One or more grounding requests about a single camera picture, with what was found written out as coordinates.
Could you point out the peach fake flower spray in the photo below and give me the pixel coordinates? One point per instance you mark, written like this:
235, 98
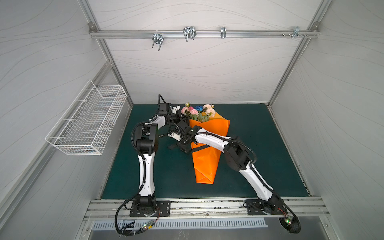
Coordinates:
209, 111

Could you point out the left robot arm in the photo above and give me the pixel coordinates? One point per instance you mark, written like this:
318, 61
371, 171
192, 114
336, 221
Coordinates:
145, 140

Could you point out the small metal bracket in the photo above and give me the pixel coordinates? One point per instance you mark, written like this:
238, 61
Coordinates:
223, 32

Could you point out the white wire basket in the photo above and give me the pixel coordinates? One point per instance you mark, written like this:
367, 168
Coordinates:
85, 127

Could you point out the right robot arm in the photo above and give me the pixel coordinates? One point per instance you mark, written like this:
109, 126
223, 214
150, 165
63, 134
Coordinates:
239, 157

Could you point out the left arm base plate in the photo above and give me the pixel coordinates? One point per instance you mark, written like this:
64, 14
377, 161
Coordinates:
162, 209

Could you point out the orange wrapping paper sheet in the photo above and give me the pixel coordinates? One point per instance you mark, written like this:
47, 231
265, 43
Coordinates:
206, 160

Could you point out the right metal bolt clamp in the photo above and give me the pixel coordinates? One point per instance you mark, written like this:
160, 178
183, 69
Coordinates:
296, 33

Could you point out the aluminium top crossbar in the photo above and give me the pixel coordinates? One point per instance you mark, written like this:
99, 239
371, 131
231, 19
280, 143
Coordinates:
201, 34

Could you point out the metal u-bolt clamp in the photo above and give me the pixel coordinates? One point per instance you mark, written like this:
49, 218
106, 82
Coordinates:
157, 39
189, 33

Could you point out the blue fake rose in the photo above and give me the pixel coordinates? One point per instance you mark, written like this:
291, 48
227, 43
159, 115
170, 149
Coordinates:
198, 110

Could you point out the white vent grille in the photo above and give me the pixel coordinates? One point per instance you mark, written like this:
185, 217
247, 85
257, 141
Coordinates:
175, 224

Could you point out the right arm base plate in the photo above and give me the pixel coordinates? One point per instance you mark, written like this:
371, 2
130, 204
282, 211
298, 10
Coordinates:
255, 207

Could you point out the pink fake flower spray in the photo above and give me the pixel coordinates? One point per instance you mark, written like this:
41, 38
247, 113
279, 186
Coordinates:
185, 110

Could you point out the aluminium front rail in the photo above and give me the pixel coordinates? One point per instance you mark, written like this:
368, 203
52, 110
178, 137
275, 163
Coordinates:
211, 208

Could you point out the middle metal u-bolt clamp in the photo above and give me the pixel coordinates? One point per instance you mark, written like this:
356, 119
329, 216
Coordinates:
189, 33

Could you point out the left metal u-bolt clamp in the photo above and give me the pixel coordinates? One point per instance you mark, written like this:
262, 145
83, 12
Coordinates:
157, 39

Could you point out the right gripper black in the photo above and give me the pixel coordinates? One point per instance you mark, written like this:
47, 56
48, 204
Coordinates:
184, 147

